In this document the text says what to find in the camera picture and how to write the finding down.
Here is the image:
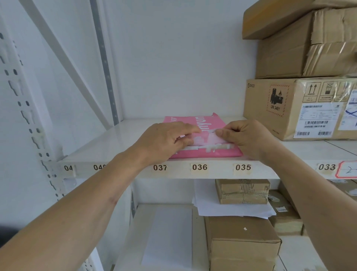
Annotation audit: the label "red-bordered white label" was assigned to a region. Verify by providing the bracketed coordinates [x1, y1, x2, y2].
[335, 161, 357, 178]

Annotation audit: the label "white label with blue scribble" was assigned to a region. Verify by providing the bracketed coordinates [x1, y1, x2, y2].
[338, 89, 357, 131]

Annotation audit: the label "white barcode shipping label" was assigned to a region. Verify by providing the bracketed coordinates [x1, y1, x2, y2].
[293, 102, 344, 139]

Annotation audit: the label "single white paper sheet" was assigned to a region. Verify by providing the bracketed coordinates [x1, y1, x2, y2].
[141, 207, 193, 268]

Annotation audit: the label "cardboard box with small label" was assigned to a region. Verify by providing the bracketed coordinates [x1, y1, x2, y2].
[268, 189, 304, 237]

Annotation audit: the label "white perforated upright post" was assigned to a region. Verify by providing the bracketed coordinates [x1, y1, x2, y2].
[0, 14, 98, 271]

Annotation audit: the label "row of number labels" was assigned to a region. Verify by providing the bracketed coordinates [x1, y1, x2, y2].
[62, 162, 338, 177]

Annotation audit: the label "small taped cardboard box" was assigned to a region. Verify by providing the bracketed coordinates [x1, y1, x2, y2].
[215, 179, 271, 205]

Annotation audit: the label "cardboard box with hazard print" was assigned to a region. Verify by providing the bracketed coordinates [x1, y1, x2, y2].
[243, 77, 357, 141]

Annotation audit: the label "stack of white paper sheets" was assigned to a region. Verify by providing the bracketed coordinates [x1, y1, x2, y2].
[192, 179, 277, 219]

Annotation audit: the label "white metal shelf board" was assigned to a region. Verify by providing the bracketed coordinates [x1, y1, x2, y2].
[57, 117, 357, 179]

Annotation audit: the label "brown cardboard box taped flaps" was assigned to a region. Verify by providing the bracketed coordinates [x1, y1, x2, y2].
[255, 8, 357, 79]

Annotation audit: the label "white lower shelf board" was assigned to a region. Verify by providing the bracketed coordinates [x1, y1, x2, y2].
[114, 203, 327, 271]

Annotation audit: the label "person's left forearm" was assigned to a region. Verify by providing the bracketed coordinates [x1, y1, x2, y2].
[0, 146, 168, 271]

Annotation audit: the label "large plain cardboard box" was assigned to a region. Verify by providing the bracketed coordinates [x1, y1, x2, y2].
[204, 216, 282, 271]

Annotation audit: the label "person's right hand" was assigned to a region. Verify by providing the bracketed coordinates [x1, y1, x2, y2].
[215, 119, 279, 164]

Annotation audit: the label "flat brown cardboard box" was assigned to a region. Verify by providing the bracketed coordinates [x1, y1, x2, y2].
[242, 0, 357, 40]

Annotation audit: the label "white diagonal shelf brace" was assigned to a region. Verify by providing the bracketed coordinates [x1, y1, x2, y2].
[20, 0, 112, 130]

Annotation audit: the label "person's right forearm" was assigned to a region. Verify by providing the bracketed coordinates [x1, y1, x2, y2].
[261, 138, 357, 271]

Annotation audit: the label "person's left hand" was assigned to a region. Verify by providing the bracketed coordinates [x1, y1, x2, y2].
[133, 121, 202, 165]

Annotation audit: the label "pink plastic mailer bag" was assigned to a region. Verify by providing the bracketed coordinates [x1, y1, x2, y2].
[163, 112, 244, 159]

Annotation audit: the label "grey perforated upright post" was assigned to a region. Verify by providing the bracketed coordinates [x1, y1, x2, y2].
[89, 0, 121, 125]

